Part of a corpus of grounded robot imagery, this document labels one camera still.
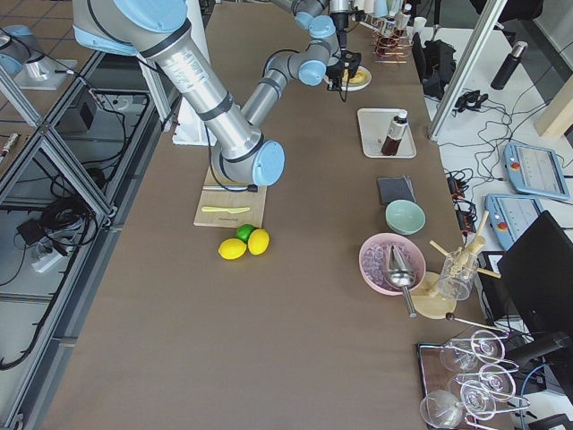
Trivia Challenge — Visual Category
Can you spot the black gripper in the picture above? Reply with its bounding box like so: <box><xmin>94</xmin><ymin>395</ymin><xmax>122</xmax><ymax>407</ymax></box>
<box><xmin>326</xmin><ymin>50</ymin><xmax>362</xmax><ymax>91</ymax></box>

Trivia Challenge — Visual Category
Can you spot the white round plate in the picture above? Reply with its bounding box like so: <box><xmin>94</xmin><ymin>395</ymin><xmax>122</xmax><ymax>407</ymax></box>
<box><xmin>341</xmin><ymin>65</ymin><xmax>372</xmax><ymax>91</ymax></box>

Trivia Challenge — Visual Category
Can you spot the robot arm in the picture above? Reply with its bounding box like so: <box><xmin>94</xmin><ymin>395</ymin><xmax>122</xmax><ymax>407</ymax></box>
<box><xmin>242</xmin><ymin>1</ymin><xmax>365</xmax><ymax>125</ymax></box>
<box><xmin>73</xmin><ymin>1</ymin><xmax>285</xmax><ymax>186</ymax></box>

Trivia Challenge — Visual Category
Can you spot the cream rabbit serving tray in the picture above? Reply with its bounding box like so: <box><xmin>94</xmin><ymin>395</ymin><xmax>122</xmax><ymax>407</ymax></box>
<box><xmin>357</xmin><ymin>107</ymin><xmax>416</xmax><ymax>159</ymax></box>

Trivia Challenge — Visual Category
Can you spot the dark tea bottle on tray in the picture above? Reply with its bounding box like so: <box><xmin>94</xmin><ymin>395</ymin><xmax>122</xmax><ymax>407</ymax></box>
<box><xmin>381</xmin><ymin>109</ymin><xmax>408</xmax><ymax>156</ymax></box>

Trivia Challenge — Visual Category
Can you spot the black glass rack tray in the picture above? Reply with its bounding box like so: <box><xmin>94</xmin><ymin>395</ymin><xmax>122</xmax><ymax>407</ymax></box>
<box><xmin>417</xmin><ymin>344</ymin><xmax>530</xmax><ymax>429</ymax></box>

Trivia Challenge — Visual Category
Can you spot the dark tea bottle in rack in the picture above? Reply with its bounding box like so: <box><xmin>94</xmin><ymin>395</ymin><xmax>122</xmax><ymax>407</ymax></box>
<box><xmin>381</xmin><ymin>14</ymin><xmax>396</xmax><ymax>38</ymax></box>

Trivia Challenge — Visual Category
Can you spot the grey folded cloth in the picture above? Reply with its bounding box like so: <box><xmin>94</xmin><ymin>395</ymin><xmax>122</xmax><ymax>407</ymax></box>
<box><xmin>377</xmin><ymin>176</ymin><xmax>416</xmax><ymax>206</ymax></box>

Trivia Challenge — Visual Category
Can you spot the steel muddler black tip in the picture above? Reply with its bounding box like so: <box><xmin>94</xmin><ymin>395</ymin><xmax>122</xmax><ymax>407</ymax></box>
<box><xmin>202</xmin><ymin>185</ymin><xmax>258</xmax><ymax>193</ymax></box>

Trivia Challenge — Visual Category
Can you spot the mint green bowl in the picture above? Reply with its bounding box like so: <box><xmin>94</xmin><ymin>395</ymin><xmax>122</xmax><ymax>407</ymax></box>
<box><xmin>385</xmin><ymin>200</ymin><xmax>426</xmax><ymax>236</ymax></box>

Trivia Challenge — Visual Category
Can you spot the wooden cutting board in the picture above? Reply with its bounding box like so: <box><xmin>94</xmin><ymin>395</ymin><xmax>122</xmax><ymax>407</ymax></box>
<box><xmin>193</xmin><ymin>169</ymin><xmax>267</xmax><ymax>228</ymax></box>

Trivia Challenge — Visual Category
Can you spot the black thermos bottle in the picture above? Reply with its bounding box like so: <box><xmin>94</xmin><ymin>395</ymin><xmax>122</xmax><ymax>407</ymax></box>
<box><xmin>490</xmin><ymin>41</ymin><xmax>528</xmax><ymax>90</ymax></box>

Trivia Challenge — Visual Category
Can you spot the pink ribbed bowl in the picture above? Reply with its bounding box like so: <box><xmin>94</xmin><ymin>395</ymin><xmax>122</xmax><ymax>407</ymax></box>
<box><xmin>359</xmin><ymin>233</ymin><xmax>426</xmax><ymax>296</ymax></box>

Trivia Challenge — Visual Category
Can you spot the yellow lemon upper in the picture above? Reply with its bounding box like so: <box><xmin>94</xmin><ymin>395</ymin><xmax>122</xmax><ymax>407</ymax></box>
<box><xmin>247</xmin><ymin>228</ymin><xmax>270</xmax><ymax>255</ymax></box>

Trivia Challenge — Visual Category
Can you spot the yellow lemon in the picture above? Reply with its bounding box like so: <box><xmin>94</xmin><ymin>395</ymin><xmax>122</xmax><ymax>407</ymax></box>
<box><xmin>247</xmin><ymin>228</ymin><xmax>270</xmax><ymax>255</ymax></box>
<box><xmin>218</xmin><ymin>237</ymin><xmax>247</xmax><ymax>261</ymax></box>

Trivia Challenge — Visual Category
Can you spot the green lime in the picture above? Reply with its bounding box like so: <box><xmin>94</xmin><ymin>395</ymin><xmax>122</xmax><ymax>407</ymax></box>
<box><xmin>235</xmin><ymin>224</ymin><xmax>256</xmax><ymax>243</ymax></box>

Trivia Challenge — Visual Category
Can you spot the yellow plastic knife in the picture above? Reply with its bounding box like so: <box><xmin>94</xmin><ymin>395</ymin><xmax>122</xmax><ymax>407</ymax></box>
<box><xmin>201</xmin><ymin>206</ymin><xmax>251</xmax><ymax>214</ymax></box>

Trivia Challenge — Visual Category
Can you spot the blue teach pendant upper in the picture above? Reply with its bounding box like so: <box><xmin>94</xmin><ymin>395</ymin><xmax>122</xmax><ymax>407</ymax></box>
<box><xmin>504</xmin><ymin>141</ymin><xmax>570</xmax><ymax>201</ymax></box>

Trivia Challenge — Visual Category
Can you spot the blue teach pendant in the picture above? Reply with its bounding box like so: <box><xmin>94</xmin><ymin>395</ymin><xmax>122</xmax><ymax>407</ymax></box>
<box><xmin>484</xmin><ymin>193</ymin><xmax>543</xmax><ymax>251</ymax></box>
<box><xmin>504</xmin><ymin>141</ymin><xmax>570</xmax><ymax>201</ymax></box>

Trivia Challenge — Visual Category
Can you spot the metal ice scoop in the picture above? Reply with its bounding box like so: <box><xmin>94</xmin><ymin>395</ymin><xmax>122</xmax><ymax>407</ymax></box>
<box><xmin>384</xmin><ymin>245</ymin><xmax>417</xmax><ymax>318</ymax></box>

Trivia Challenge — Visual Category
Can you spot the yellow lemon lower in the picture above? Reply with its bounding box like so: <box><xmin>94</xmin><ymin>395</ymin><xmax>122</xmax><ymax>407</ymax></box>
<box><xmin>218</xmin><ymin>237</ymin><xmax>247</xmax><ymax>261</ymax></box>

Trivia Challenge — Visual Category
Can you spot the blue teach pendant lower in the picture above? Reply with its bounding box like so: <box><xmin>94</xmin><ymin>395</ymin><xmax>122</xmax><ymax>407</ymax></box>
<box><xmin>484</xmin><ymin>193</ymin><xmax>543</xmax><ymax>251</ymax></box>

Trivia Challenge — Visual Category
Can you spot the clear glass mug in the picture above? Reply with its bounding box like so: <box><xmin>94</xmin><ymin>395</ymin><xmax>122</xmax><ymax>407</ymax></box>
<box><xmin>436</xmin><ymin>251</ymin><xmax>478</xmax><ymax>300</ymax></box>

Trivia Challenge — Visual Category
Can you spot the wooden cup tree stand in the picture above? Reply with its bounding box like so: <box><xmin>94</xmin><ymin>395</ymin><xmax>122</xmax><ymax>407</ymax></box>
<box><xmin>412</xmin><ymin>211</ymin><xmax>501</xmax><ymax>319</ymax></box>

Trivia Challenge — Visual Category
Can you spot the black monitor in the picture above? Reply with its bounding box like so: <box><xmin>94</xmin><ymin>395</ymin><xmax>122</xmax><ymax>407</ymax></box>
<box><xmin>499</xmin><ymin>211</ymin><xmax>572</xmax><ymax>334</ymax></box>

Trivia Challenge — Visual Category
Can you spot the wine glass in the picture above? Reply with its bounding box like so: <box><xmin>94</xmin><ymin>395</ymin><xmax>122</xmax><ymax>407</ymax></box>
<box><xmin>460</xmin><ymin>380</ymin><xmax>496</xmax><ymax>420</ymax></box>
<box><xmin>470</xmin><ymin>330</ymin><xmax>505</xmax><ymax>364</ymax></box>
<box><xmin>419</xmin><ymin>390</ymin><xmax>464</xmax><ymax>429</ymax></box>
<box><xmin>478</xmin><ymin>364</ymin><xmax>516</xmax><ymax>401</ymax></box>

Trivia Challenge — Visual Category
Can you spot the copper wire bottle rack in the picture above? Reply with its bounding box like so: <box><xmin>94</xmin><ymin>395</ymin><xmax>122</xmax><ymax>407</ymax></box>
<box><xmin>372</xmin><ymin>18</ymin><xmax>412</xmax><ymax>65</ymax></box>

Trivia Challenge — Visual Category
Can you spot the aluminium frame post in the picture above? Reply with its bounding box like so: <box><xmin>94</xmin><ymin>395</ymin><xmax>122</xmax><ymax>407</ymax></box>
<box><xmin>428</xmin><ymin>0</ymin><xmax>507</xmax><ymax>142</ymax></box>

